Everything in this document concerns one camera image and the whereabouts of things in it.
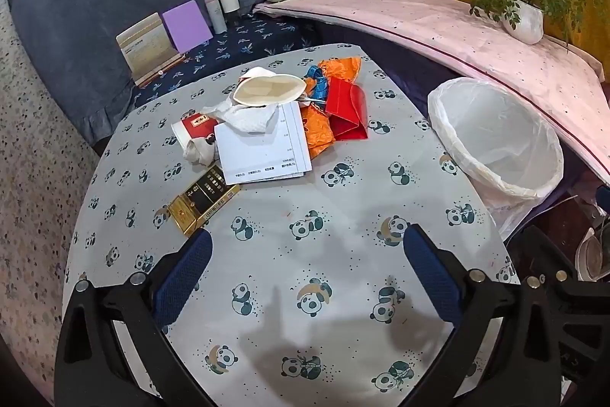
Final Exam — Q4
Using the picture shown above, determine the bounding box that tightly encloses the navy printed cloth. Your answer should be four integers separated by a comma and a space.
133, 13, 315, 107

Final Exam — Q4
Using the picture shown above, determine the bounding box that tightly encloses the black and gold cigarette box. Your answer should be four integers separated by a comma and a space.
168, 165, 241, 237

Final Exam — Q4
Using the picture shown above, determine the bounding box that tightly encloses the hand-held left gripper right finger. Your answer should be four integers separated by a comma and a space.
404, 224, 565, 407

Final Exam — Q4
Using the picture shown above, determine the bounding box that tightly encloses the orange snack wrapper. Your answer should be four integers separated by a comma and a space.
299, 102, 335, 153
318, 56, 363, 89

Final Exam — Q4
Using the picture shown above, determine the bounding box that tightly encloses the pink printed cloth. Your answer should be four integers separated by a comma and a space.
252, 0, 610, 188

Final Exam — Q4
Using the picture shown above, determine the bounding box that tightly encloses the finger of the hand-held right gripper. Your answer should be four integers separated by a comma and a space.
518, 225, 610, 341

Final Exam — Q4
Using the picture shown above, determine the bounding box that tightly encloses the white plant pot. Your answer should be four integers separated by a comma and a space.
500, 0, 545, 45

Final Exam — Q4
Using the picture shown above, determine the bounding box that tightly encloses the bin with white plastic liner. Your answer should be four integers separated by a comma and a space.
427, 76, 564, 241

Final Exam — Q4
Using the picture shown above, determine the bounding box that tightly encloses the beige booklet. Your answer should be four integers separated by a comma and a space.
117, 13, 178, 76

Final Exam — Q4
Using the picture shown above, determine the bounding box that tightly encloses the purple card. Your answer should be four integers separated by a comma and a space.
162, 0, 214, 53

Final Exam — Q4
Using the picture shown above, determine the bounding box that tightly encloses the panda print tablecloth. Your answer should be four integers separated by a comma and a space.
62, 43, 520, 407

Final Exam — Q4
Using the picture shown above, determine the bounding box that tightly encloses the white paper sheet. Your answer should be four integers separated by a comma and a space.
213, 102, 313, 186

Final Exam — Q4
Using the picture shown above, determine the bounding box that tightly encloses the dark red board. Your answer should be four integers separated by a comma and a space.
522, 195, 610, 246

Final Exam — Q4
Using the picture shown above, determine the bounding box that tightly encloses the dark purple cloth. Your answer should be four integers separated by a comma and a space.
312, 23, 592, 241

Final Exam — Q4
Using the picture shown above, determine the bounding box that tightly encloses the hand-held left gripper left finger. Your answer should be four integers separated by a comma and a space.
54, 227, 225, 407

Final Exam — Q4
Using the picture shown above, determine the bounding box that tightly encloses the blue wrapper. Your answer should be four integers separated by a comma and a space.
305, 65, 331, 103

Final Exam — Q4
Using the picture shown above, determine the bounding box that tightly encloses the slim white tube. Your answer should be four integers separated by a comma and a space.
204, 0, 227, 34

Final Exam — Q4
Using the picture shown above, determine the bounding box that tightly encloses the paper bowl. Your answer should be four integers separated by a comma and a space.
236, 73, 307, 107

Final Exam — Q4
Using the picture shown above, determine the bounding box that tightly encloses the crumpled white tissue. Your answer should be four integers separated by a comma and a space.
183, 137, 220, 164
200, 66, 279, 136

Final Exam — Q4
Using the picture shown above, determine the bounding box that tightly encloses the wooden stand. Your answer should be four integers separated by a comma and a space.
131, 51, 186, 88

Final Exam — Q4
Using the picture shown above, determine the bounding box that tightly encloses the red paper cup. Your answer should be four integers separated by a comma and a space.
172, 112, 220, 150

